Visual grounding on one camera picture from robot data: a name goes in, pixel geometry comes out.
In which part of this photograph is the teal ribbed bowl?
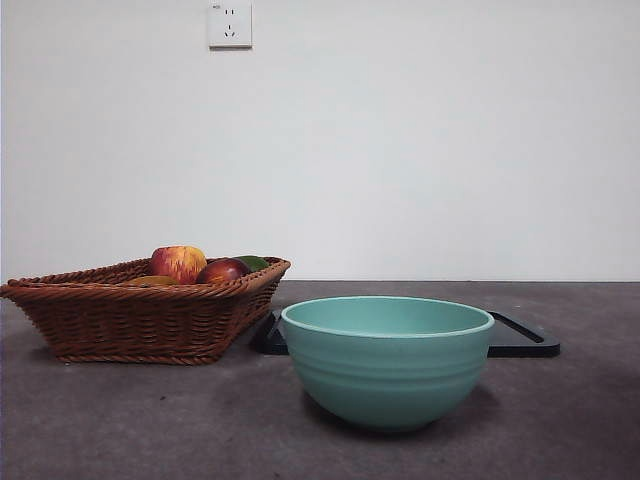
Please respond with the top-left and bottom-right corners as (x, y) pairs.
(280, 295), (496, 432)

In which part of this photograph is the brown yellow kiwi fruit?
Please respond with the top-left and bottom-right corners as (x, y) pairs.
(127, 274), (179, 287)

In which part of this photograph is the green fruit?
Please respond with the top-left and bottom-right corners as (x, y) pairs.
(233, 255), (270, 274)

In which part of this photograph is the dark red round fruit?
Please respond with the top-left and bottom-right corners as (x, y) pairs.
(194, 257), (251, 285)

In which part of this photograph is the red yellow striped apple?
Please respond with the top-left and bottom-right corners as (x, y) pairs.
(149, 244), (208, 285)

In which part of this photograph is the brown wicker basket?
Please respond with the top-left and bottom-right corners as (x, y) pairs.
(0, 255), (292, 365)

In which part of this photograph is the dark rectangular tray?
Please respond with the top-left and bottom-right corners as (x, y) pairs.
(248, 308), (561, 359)

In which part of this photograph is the white wall socket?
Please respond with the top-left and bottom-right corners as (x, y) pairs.
(208, 0), (253, 51)

